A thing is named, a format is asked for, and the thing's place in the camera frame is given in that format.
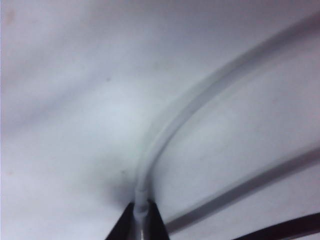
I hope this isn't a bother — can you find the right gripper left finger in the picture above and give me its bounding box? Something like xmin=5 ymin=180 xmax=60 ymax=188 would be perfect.
xmin=104 ymin=201 xmax=138 ymax=240

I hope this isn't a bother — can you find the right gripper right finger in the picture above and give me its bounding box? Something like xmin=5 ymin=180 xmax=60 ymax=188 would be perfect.
xmin=146 ymin=198 xmax=171 ymax=240

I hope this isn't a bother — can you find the white Type-C charging cable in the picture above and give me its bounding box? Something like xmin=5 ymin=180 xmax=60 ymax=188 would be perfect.
xmin=133 ymin=9 xmax=320 ymax=240

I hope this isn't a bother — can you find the thick black power cable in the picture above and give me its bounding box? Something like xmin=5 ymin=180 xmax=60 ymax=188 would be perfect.
xmin=231 ymin=211 xmax=320 ymax=240

